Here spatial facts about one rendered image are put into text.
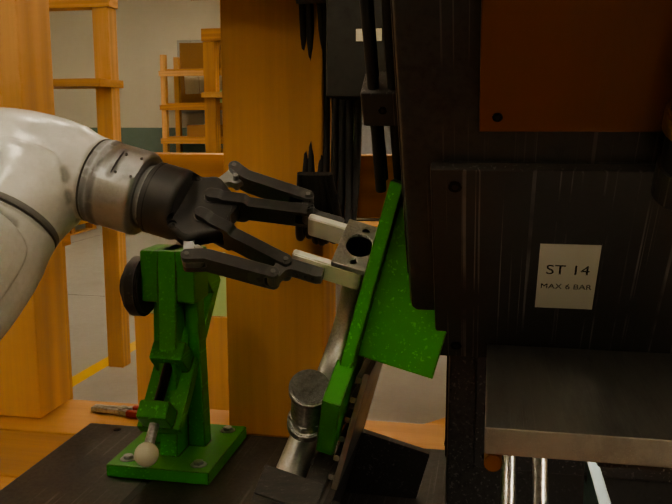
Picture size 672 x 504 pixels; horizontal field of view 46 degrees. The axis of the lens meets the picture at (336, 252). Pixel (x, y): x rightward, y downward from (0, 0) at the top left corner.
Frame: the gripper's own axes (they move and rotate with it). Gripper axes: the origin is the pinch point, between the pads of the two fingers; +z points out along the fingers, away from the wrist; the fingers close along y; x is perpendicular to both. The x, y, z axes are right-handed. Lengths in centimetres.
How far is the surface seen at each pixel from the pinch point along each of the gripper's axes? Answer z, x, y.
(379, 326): 6.9, -4.3, -9.0
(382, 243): 5.2, -10.5, -4.7
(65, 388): -41, 53, -5
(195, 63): -406, 715, 700
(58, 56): -614, 750, 676
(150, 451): -15.1, 22.6, -18.4
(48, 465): -29.1, 32.5, -21.4
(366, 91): 1.1, -21.1, 1.5
